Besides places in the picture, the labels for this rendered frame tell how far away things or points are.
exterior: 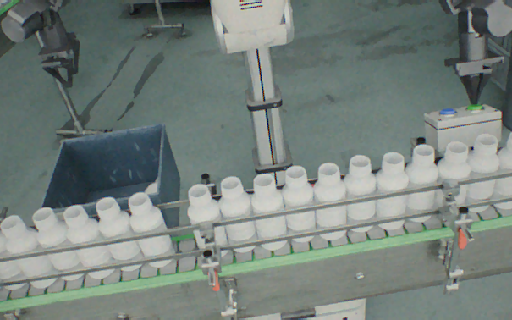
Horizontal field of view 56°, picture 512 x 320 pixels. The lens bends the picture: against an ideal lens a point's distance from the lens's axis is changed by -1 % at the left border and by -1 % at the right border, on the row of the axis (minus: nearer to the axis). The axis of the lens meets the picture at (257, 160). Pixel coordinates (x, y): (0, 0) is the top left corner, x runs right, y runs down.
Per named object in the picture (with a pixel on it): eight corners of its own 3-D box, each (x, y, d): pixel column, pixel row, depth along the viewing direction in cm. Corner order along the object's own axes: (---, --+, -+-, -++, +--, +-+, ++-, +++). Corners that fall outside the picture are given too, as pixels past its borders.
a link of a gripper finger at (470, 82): (503, 103, 102) (503, 59, 99) (470, 109, 102) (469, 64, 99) (487, 96, 108) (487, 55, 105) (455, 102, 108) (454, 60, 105)
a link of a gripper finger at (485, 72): (492, 105, 102) (492, 61, 99) (459, 111, 102) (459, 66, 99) (477, 98, 108) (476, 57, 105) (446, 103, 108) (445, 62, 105)
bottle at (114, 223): (149, 249, 102) (125, 191, 91) (143, 272, 97) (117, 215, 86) (121, 251, 102) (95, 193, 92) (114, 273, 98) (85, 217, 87)
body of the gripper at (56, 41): (41, 63, 109) (26, 33, 105) (52, 42, 117) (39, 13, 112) (68, 58, 109) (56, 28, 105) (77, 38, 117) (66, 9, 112)
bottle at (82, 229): (115, 278, 97) (85, 221, 86) (85, 282, 97) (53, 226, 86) (119, 255, 101) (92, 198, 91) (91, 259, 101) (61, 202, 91)
